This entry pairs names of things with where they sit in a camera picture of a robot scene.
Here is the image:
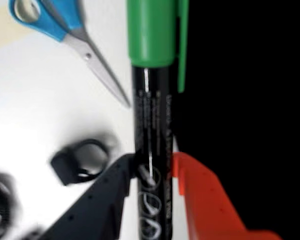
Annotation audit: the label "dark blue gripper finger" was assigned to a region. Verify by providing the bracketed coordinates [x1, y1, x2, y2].
[39, 152, 142, 240]

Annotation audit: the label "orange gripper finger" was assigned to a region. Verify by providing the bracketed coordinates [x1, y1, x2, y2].
[172, 151, 284, 240]

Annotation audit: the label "green capped black marker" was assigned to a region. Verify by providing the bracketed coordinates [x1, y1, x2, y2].
[124, 0, 190, 240]

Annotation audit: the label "beige masking tape strip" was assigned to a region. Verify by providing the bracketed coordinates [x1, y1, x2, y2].
[0, 4, 41, 54]

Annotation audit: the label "black plastic ring clip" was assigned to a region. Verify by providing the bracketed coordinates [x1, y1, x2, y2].
[49, 138, 109, 186]

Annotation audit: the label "black coiled usb cable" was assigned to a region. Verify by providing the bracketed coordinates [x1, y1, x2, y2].
[0, 169, 24, 240]

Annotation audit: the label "blue handled scissors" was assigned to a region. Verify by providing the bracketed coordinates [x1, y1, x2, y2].
[8, 0, 132, 109]

